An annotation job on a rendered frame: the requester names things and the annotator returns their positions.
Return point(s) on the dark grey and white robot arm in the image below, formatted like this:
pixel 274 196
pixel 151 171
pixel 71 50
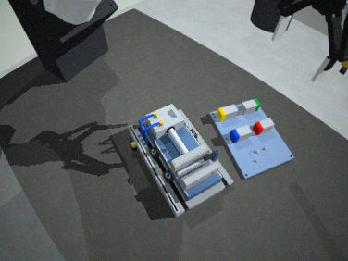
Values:
pixel 72 11

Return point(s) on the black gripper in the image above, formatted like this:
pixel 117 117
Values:
pixel 338 38

